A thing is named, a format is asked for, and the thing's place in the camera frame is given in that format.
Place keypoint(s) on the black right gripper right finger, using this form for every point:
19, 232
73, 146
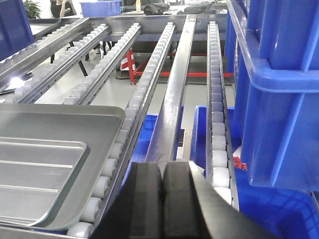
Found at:
194, 210

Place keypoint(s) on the right roller rail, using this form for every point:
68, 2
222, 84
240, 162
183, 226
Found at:
220, 172

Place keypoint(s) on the left steel divider bar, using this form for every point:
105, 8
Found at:
20, 63

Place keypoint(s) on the blue bin lower middle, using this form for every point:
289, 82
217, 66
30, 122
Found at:
144, 139

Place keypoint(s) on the silver metal tray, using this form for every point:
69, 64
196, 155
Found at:
51, 158

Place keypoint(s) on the blue box far left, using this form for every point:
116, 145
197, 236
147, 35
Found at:
13, 11

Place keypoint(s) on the person in black background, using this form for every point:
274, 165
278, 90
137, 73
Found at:
62, 8

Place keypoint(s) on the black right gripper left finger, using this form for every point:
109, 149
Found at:
136, 211

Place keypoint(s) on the far left roller rail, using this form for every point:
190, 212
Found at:
30, 44

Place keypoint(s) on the red small parts in bin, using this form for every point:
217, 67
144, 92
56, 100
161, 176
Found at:
239, 164

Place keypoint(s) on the far rack cross beam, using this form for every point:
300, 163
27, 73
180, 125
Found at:
153, 26

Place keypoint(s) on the blue bin in background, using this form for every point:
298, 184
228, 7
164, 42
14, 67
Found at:
101, 8

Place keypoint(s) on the roller rail with white wheels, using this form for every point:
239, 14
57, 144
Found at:
115, 165

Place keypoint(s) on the dark tray far left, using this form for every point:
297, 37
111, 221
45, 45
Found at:
43, 26

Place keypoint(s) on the large blue plastic box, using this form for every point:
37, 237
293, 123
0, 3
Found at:
277, 96

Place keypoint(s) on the red metal frame below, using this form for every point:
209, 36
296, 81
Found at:
194, 70

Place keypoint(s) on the flat steel divider bar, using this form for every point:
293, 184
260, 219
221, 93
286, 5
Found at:
164, 142

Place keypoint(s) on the blue bin lower right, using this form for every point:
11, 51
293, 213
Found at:
288, 214

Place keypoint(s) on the black bag on table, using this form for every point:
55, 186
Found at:
156, 8

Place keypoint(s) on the green potted plant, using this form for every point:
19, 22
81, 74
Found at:
32, 9

